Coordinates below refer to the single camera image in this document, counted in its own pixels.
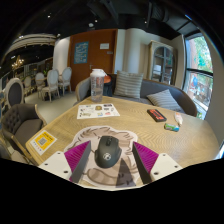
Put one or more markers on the white door sign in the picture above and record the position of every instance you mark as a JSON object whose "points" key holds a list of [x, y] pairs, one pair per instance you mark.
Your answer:
{"points": [[104, 46]]}

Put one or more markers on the window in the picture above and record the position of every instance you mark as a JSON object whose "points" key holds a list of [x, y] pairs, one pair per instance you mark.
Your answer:
{"points": [[199, 73]]}

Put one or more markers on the grey oval-back chair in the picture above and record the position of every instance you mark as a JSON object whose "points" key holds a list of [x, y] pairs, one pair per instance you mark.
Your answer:
{"points": [[14, 93]]}

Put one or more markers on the green rectangular pack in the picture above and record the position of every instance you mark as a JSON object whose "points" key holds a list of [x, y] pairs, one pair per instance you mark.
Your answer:
{"points": [[171, 127]]}

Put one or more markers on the clear shaker bottle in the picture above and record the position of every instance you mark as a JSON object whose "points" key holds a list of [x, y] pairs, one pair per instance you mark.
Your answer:
{"points": [[97, 86]]}

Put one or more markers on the white sheet with stickers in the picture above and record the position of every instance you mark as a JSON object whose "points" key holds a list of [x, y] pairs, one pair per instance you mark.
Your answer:
{"points": [[97, 111]]}

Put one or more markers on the blue poster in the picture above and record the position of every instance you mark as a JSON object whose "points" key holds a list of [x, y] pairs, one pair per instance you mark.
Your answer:
{"points": [[81, 52]]}

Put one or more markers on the group of white chairs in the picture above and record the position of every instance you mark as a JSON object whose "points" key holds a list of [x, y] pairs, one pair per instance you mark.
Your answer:
{"points": [[51, 83]]}

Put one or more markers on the grey sofa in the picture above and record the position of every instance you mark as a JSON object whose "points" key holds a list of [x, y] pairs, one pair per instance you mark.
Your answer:
{"points": [[151, 87]]}

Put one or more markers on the glass-door cabinet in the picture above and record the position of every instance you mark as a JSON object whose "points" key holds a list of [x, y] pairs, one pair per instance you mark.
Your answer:
{"points": [[162, 63]]}

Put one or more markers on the brown wooden door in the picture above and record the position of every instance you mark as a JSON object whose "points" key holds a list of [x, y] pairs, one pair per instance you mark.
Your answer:
{"points": [[96, 58]]}

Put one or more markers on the dark stool with orange top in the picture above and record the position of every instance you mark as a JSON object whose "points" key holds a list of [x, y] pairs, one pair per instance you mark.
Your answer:
{"points": [[108, 83]]}

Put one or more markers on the chandelier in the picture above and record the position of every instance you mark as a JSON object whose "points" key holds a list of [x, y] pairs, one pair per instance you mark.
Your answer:
{"points": [[17, 62]]}

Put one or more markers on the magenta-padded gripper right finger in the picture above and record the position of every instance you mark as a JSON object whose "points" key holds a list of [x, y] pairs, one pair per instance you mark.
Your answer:
{"points": [[163, 165]]}

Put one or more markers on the yellow square card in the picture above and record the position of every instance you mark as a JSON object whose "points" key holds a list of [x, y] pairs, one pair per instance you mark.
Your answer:
{"points": [[43, 141]]}

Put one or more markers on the large striped cushion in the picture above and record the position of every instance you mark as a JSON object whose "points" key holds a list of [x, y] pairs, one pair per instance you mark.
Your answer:
{"points": [[128, 85]]}

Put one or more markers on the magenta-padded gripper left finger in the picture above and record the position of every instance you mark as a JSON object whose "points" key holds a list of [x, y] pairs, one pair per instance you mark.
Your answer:
{"points": [[56, 165]]}

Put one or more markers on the black computer mouse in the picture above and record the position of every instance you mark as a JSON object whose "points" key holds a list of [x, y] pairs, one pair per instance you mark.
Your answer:
{"points": [[107, 152]]}

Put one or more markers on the grey tufted armchair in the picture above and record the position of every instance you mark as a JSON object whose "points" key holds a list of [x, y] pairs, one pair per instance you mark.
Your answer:
{"points": [[20, 123]]}

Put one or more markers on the cat-shaped mouse pad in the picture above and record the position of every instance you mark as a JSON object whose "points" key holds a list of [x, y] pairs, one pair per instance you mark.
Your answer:
{"points": [[110, 176]]}

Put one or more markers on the small striped cushion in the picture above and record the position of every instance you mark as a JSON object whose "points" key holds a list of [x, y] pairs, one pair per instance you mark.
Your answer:
{"points": [[164, 100]]}

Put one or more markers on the black box with red print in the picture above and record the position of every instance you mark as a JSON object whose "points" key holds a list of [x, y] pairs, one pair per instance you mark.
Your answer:
{"points": [[156, 115]]}

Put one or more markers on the small white bottle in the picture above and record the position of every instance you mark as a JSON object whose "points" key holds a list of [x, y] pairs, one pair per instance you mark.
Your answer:
{"points": [[178, 118]]}

